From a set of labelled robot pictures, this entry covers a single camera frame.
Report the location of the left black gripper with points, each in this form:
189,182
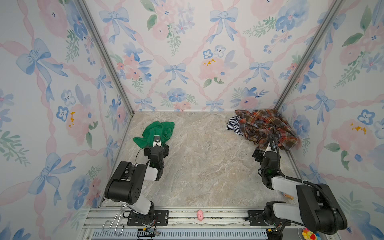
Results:
147,152

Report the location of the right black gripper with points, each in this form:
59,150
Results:
261,154

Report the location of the green cloth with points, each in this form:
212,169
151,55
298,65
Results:
162,129

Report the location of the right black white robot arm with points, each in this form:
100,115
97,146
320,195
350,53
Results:
317,208

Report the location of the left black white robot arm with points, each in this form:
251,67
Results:
126,184

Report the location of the red plaid cloth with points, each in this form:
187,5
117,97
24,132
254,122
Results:
257,125

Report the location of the blue white striped cloth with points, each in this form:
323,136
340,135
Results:
234,124

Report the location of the pink pig toy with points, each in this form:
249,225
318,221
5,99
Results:
200,215

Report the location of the metal tongs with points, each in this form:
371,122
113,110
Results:
119,228

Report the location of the colourful flower toy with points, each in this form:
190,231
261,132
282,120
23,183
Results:
309,235

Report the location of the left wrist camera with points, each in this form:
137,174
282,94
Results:
157,141

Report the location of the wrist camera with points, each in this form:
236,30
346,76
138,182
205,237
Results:
271,147
157,141

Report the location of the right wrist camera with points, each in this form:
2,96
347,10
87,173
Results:
271,147

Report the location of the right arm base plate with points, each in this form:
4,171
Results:
259,218

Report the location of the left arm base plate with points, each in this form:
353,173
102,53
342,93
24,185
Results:
160,218

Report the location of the aluminium rail frame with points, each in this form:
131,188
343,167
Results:
224,223

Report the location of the right corner aluminium post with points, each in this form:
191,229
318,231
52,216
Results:
311,49

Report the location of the corner aluminium post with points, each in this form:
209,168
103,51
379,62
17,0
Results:
95,34
311,49

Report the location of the left corner aluminium post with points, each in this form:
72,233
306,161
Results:
95,34

